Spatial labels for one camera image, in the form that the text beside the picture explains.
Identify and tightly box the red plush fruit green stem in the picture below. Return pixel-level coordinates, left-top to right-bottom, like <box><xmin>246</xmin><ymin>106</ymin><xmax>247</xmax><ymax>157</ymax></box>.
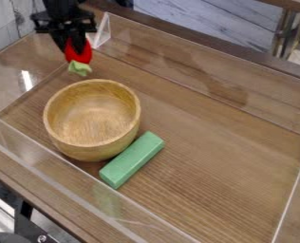
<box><xmin>63</xmin><ymin>39</ymin><xmax>91</xmax><ymax>77</ymax></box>

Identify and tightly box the metal table leg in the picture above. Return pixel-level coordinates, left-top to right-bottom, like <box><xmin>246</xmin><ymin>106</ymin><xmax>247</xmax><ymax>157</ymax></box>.
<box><xmin>270</xmin><ymin>9</ymin><xmax>300</xmax><ymax>60</ymax></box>

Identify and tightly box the clear acrylic tray wall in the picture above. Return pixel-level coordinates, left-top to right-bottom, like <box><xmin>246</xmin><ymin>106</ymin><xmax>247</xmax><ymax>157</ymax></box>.
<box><xmin>0</xmin><ymin>120</ymin><xmax>199</xmax><ymax>243</ymax></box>

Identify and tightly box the black table frame bracket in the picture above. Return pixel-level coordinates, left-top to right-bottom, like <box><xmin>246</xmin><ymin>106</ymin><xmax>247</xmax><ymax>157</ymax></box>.
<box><xmin>13</xmin><ymin>201</ymin><xmax>59</xmax><ymax>243</ymax></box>

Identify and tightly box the wooden bowl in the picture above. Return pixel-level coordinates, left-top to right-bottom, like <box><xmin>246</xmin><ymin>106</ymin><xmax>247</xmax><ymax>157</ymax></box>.
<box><xmin>41</xmin><ymin>79</ymin><xmax>140</xmax><ymax>161</ymax></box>

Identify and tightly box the green rectangular block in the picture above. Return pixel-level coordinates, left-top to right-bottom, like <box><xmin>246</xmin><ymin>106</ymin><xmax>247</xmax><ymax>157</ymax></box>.
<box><xmin>99</xmin><ymin>131</ymin><xmax>164</xmax><ymax>189</ymax></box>

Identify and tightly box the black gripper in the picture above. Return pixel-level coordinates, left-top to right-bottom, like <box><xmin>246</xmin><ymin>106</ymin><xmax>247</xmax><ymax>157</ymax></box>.
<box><xmin>29</xmin><ymin>0</ymin><xmax>96</xmax><ymax>54</ymax></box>

